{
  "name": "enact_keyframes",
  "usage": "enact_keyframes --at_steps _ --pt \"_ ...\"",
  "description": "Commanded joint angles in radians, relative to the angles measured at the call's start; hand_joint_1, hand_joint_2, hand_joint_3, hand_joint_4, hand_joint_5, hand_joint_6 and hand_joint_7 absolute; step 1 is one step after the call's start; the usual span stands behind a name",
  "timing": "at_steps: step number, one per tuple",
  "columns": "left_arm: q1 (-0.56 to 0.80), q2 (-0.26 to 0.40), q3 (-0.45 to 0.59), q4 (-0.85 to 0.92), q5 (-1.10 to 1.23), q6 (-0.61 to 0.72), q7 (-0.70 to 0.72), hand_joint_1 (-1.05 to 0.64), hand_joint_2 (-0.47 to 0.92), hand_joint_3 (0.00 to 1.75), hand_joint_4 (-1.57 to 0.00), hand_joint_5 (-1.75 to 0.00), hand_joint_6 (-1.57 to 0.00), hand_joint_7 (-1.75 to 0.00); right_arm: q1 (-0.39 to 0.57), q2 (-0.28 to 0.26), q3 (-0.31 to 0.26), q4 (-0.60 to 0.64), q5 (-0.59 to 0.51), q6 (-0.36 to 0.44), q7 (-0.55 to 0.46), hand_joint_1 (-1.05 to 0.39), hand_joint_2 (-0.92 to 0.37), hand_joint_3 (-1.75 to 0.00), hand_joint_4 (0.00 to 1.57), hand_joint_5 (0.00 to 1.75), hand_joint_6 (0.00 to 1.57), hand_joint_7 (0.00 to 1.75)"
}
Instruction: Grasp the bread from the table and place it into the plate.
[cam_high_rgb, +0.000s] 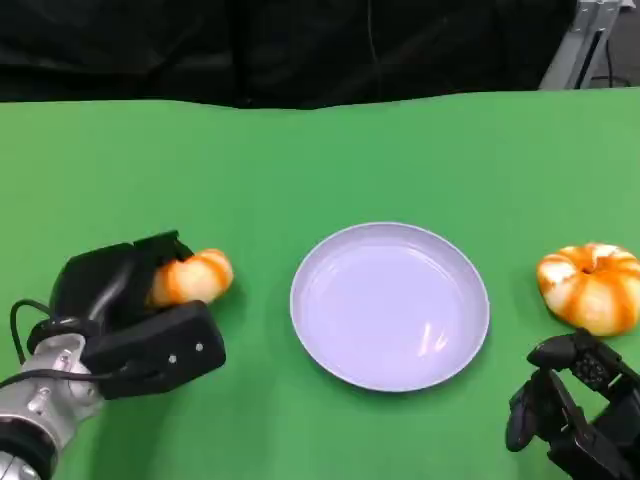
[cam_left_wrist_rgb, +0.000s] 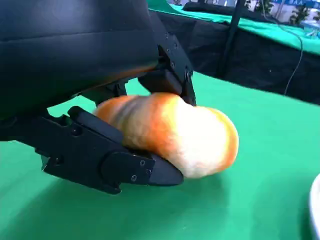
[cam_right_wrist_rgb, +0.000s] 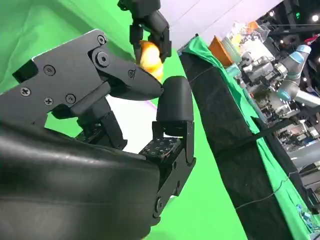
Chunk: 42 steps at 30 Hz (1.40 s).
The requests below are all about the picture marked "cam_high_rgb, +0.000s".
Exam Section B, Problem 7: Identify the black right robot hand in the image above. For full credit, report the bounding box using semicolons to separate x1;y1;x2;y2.
504;327;640;480

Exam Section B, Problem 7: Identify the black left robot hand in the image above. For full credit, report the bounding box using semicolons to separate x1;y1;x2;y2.
48;229;197;329

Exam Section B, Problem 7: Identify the orange white toy bread roll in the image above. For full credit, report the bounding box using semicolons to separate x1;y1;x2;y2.
536;242;640;337
148;248;235;308

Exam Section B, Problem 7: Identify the lilac round plate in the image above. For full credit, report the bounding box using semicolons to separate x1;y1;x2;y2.
289;221;491;394

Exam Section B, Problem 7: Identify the green table cloth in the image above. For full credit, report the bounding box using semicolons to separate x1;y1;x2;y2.
0;85;640;480

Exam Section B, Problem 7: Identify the black backdrop curtain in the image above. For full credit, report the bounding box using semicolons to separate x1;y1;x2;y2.
0;0;579;111

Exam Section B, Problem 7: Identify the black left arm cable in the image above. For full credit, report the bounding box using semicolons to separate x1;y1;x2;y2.
0;298;132;390

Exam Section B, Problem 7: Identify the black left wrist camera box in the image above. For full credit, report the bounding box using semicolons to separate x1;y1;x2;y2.
82;299;227;401

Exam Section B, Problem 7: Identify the thin black background cable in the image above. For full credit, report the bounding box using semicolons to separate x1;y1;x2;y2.
592;37;635;87

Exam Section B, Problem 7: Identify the grey metal frame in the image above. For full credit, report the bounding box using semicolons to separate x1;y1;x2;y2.
538;0;626;91

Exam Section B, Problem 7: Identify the thin cable on curtain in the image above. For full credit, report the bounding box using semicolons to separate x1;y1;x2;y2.
366;0;381;66

